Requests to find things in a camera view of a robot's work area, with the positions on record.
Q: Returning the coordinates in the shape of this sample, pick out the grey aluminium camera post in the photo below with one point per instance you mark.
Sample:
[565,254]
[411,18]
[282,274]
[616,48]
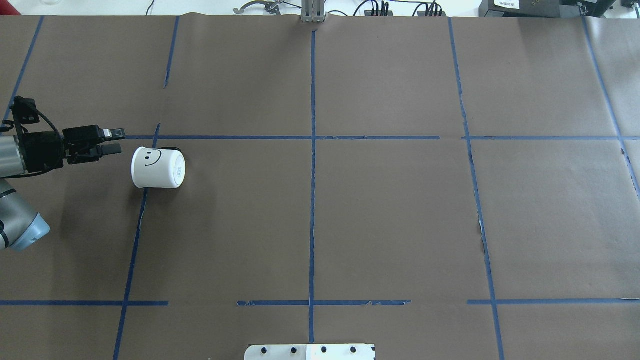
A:
[313,11]

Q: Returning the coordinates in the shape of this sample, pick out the white smiley face mug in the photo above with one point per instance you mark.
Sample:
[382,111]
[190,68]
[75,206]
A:
[162,168]

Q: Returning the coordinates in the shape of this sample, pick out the white metal mounting plate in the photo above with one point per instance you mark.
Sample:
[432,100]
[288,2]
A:
[336,351]

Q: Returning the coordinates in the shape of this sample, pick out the black power strip left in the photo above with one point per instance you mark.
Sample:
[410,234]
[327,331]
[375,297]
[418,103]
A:
[379,9]

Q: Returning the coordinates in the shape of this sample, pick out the black equipment box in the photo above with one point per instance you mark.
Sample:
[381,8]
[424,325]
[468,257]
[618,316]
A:
[560,9]

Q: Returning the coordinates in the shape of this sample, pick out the black power strip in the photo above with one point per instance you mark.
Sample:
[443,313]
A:
[429,10]
[379,9]

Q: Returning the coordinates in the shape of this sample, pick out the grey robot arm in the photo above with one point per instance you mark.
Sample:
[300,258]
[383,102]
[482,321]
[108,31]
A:
[21,224]

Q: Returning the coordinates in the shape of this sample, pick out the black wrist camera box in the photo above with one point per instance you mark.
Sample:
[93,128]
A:
[25,111]

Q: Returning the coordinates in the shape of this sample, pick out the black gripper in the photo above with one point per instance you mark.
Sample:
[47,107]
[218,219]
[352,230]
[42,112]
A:
[44,152]

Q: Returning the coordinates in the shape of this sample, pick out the brown paper table cover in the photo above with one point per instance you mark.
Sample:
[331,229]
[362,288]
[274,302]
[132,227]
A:
[444,188]

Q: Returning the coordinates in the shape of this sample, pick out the black power strip right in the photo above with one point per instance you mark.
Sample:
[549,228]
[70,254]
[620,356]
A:
[429,10]

